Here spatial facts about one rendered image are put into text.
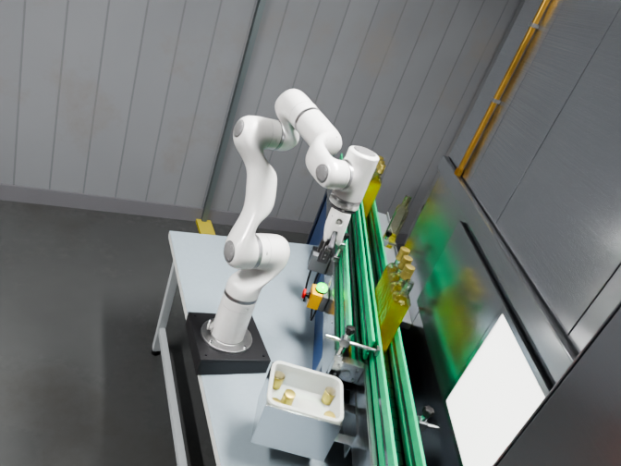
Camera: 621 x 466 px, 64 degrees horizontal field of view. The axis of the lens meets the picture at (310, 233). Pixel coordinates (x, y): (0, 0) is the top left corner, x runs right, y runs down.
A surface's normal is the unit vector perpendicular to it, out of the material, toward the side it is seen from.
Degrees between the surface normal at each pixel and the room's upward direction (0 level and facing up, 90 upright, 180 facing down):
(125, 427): 0
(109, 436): 0
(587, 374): 90
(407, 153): 90
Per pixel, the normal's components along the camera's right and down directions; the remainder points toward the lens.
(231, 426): 0.33, -0.84
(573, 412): -0.95, -0.30
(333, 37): 0.34, 0.54
